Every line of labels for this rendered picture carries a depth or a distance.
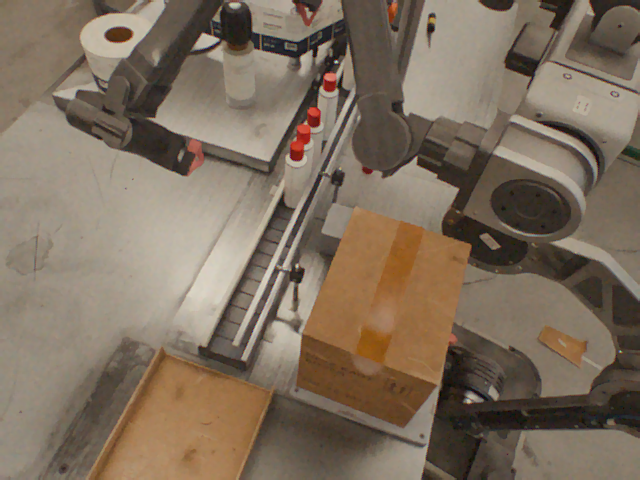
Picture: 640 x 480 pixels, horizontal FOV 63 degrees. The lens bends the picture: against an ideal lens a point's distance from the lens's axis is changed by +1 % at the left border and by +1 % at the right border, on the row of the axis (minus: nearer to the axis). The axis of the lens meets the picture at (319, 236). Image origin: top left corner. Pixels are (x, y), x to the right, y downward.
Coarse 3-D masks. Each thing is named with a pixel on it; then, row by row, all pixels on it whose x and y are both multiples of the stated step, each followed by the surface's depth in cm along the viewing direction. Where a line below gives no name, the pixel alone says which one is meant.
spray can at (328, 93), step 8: (328, 80) 131; (336, 80) 132; (320, 88) 135; (328, 88) 133; (336, 88) 135; (320, 96) 135; (328, 96) 134; (336, 96) 135; (320, 104) 137; (328, 104) 136; (336, 104) 137; (328, 112) 138; (328, 120) 140; (328, 128) 143; (328, 136) 146
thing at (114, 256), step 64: (448, 0) 202; (448, 64) 180; (64, 128) 149; (0, 192) 135; (64, 192) 136; (128, 192) 138; (192, 192) 139; (256, 192) 141; (384, 192) 145; (448, 192) 146; (0, 256) 124; (64, 256) 125; (128, 256) 127; (192, 256) 128; (320, 256) 131; (0, 320) 115; (64, 320) 116; (128, 320) 117; (192, 320) 118; (0, 384) 107; (64, 384) 108; (128, 384) 109; (256, 384) 111; (0, 448) 101; (64, 448) 101; (256, 448) 104; (320, 448) 105; (384, 448) 106
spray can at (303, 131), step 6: (300, 126) 121; (306, 126) 121; (300, 132) 120; (306, 132) 120; (294, 138) 124; (300, 138) 121; (306, 138) 121; (312, 138) 125; (306, 144) 123; (312, 144) 124; (306, 150) 123; (312, 150) 124; (306, 156) 125; (312, 156) 127; (306, 168) 128; (306, 174) 130; (306, 180) 132
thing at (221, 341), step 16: (336, 112) 154; (336, 144) 147; (320, 176) 140; (288, 208) 133; (304, 208) 133; (272, 224) 129; (288, 224) 130; (272, 240) 127; (256, 256) 124; (272, 256) 124; (256, 272) 121; (240, 288) 118; (256, 288) 119; (272, 288) 119; (240, 304) 116; (224, 320) 114; (240, 320) 114; (256, 320) 114; (224, 336) 112; (224, 352) 110; (240, 352) 110
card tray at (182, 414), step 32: (160, 352) 111; (160, 384) 109; (192, 384) 110; (224, 384) 110; (128, 416) 105; (160, 416) 106; (192, 416) 106; (224, 416) 107; (256, 416) 107; (128, 448) 102; (160, 448) 102; (192, 448) 103; (224, 448) 103
